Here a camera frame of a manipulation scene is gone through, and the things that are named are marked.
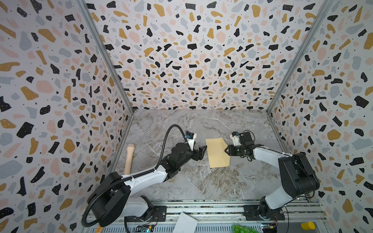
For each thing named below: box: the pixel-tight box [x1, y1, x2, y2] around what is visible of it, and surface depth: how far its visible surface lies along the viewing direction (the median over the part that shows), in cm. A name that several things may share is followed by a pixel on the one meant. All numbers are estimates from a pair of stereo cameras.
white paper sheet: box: [172, 212, 198, 233], surface depth 69 cm
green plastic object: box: [232, 224, 260, 233], surface depth 68 cm
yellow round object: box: [301, 221, 316, 231], surface depth 68 cm
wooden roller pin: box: [124, 143, 136, 176], surface depth 93 cm
